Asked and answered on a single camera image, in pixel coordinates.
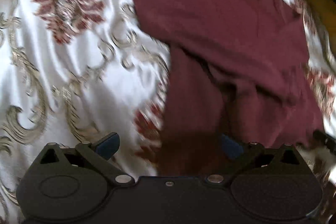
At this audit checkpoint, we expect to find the maroon knit sweater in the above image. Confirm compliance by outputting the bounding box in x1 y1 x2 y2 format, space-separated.
133 0 323 176

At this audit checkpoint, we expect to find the white floral bedspread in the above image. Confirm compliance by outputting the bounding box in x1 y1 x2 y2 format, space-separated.
1 0 335 223

